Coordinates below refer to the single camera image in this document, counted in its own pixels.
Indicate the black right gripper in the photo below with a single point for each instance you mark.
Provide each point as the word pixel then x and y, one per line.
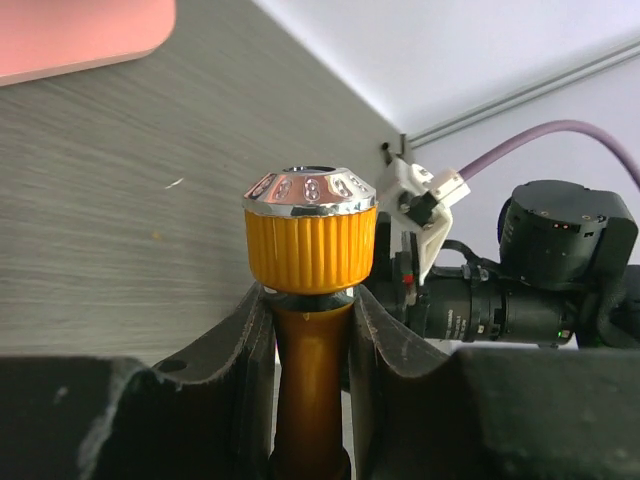
pixel 462 303

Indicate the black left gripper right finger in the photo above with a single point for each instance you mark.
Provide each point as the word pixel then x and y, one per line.
pixel 487 413

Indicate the pink three-tier shelf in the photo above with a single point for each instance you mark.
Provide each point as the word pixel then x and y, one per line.
pixel 41 39

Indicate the orange faucet with chrome knob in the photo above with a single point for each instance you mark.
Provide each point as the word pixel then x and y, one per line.
pixel 310 238

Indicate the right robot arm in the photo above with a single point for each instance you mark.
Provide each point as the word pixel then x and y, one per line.
pixel 563 274

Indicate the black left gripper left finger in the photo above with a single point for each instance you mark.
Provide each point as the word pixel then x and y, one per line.
pixel 202 413

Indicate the dark faucet with white elbow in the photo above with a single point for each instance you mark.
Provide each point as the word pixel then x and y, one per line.
pixel 386 154

